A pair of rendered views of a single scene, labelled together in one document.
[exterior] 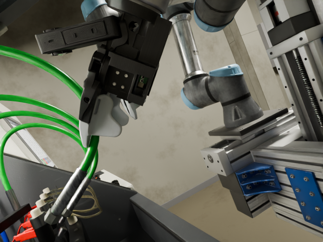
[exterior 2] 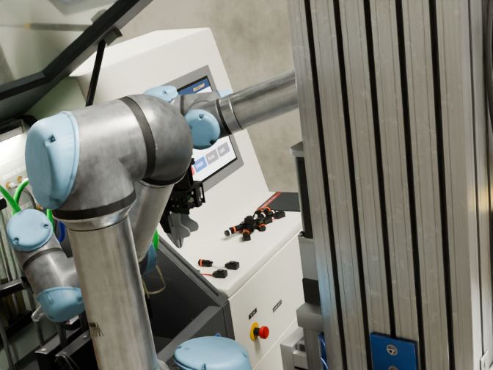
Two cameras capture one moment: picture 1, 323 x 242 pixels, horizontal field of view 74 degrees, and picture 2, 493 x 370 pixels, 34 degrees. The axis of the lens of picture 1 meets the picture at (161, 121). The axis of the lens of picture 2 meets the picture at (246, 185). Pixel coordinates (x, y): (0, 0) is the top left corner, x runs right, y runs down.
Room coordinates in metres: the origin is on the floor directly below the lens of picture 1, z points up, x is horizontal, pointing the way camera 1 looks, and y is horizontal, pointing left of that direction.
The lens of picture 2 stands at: (-0.19, -1.40, 1.90)
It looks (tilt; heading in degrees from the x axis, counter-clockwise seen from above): 19 degrees down; 55
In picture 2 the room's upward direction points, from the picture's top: 8 degrees counter-clockwise
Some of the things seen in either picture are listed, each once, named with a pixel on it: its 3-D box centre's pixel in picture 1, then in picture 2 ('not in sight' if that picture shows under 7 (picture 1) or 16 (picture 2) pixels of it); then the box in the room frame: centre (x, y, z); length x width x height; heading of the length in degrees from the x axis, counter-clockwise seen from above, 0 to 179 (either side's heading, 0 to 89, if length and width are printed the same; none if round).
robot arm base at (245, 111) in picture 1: (239, 109); not in sight; (0.85, -0.30, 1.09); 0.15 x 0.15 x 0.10
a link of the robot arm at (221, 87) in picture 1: (227, 82); not in sight; (0.85, -0.30, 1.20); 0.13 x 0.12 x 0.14; 48
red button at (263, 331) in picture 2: not in sight; (260, 332); (0.93, 0.22, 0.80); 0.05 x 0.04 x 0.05; 25
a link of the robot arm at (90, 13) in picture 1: (100, 19); (163, 114); (0.65, 0.05, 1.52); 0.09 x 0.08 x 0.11; 138
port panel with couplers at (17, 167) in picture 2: not in sight; (29, 213); (0.52, 0.63, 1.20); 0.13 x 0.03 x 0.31; 25
